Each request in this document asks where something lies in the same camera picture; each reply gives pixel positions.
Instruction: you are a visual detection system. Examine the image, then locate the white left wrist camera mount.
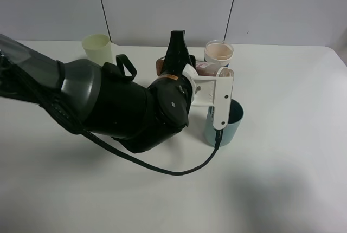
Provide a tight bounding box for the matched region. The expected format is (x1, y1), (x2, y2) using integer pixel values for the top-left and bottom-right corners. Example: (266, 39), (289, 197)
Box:
(182, 64), (234, 130)

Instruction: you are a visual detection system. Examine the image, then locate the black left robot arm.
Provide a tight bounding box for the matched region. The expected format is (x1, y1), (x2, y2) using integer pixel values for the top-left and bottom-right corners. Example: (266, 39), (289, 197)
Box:
(1, 31), (195, 153)

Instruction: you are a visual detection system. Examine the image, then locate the teal plastic cup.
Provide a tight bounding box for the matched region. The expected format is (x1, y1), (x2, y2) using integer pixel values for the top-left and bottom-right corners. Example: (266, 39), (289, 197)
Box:
(204, 99), (244, 147)

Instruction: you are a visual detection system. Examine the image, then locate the blue sleeve paper cup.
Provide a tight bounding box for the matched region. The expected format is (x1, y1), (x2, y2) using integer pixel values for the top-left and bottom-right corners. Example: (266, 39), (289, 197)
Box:
(204, 40), (234, 67)

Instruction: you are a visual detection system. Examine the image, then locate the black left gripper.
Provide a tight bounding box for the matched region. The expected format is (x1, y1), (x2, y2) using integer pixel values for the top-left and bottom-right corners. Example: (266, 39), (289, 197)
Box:
(157, 30), (196, 81)

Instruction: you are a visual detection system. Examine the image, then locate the pink label drink bottle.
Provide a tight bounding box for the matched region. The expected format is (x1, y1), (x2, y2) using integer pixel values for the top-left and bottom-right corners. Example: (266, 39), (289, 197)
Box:
(156, 56), (235, 78)

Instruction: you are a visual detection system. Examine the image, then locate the pale green plastic cup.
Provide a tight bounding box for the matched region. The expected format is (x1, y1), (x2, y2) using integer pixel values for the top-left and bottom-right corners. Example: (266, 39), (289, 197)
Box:
(82, 34), (113, 66)

